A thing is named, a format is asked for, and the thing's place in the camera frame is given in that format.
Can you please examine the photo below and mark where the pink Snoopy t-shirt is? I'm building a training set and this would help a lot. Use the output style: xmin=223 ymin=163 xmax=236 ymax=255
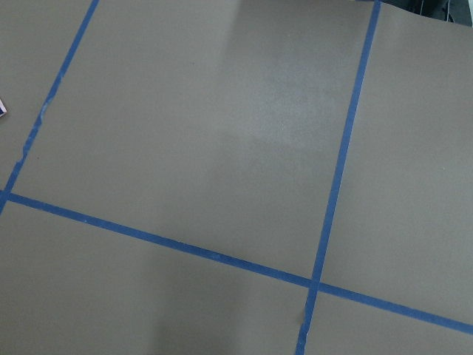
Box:
xmin=0 ymin=100 xmax=7 ymax=117

